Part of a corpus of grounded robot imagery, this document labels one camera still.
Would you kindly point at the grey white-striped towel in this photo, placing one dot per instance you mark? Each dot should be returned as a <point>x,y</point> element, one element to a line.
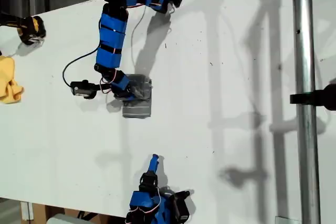
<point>139,108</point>

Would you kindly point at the brown cardboard box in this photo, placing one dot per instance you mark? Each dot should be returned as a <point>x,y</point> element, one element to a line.
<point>68,212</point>

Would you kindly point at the white plastic container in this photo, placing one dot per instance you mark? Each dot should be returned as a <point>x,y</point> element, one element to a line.
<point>63,219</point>

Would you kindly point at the yellow black power tool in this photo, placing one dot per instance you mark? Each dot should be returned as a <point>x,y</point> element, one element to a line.
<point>30,31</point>

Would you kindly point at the yellow cloth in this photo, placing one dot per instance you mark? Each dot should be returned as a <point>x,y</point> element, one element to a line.
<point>9,82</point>

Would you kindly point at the white table leg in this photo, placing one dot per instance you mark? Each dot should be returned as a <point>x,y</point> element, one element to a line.
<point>27,211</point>

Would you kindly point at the black clamp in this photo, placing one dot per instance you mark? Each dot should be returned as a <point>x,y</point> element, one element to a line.
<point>315,98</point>

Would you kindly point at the black camera stalk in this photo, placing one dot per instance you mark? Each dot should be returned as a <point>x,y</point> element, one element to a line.
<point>92,91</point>
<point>182,194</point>

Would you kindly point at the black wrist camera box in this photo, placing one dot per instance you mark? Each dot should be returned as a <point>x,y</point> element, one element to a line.
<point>78,89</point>
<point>181,208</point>

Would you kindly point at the steel post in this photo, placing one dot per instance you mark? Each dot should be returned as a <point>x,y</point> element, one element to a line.
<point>304,51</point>

